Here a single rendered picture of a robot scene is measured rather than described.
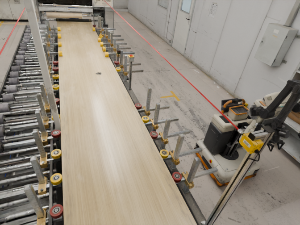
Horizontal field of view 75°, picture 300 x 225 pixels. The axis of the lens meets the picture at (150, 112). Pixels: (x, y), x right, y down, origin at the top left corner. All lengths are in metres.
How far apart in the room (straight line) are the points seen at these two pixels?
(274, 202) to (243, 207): 0.44
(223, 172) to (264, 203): 0.65
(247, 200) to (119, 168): 1.84
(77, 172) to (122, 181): 0.35
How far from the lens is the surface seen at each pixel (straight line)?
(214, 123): 2.60
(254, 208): 2.94
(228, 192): 1.30
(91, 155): 1.75
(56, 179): 1.66
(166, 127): 1.86
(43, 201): 1.82
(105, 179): 1.59
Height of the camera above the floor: 2.22
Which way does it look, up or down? 37 degrees down
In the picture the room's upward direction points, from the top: 7 degrees clockwise
